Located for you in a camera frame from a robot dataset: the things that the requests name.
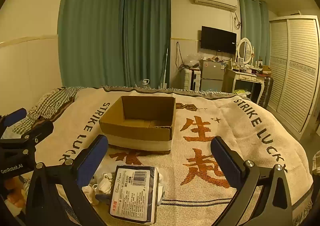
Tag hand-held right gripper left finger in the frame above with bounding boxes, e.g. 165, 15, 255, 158
25, 134, 109, 226

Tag oval white-framed mirror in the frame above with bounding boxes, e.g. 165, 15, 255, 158
237, 37, 254, 65

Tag orange plush toy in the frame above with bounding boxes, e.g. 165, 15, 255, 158
4, 178, 26, 208

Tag white suitcase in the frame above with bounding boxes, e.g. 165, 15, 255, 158
183, 68, 202, 91

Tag white mop handle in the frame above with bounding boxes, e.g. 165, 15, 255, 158
163, 40, 170, 89

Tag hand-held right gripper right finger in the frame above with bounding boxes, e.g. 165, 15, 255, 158
211, 137, 293, 226

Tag white dressing table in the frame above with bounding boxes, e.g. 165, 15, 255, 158
226, 67, 266, 105

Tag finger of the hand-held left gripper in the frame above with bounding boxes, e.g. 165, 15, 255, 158
0, 120, 55, 157
0, 108, 28, 133

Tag narrow green curtain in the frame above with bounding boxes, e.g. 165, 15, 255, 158
238, 0, 271, 67

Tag black wall television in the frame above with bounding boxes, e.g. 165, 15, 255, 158
200, 26, 237, 54

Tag tissue paper pack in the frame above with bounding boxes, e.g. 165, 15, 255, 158
109, 165, 161, 225

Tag white items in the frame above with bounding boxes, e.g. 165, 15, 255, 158
81, 167, 118, 206

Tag wide green curtain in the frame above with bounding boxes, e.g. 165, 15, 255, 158
57, 0, 126, 88

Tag grey small fridge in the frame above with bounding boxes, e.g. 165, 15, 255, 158
200, 59, 227, 92

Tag black hanging cable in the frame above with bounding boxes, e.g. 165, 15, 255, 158
175, 41, 185, 70

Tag beige printed blanket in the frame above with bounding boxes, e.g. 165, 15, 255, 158
32, 85, 315, 226

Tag dark green curtain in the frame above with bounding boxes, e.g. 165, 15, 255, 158
122, 0, 172, 89

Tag green checked cloth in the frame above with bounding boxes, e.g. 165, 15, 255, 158
12, 86, 84, 135

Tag brown cardboard box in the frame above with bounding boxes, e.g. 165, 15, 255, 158
99, 95, 177, 155

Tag dark suitcase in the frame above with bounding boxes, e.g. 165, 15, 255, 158
257, 76, 274, 107

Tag white louvred wardrobe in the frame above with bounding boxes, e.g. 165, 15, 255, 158
266, 15, 320, 140

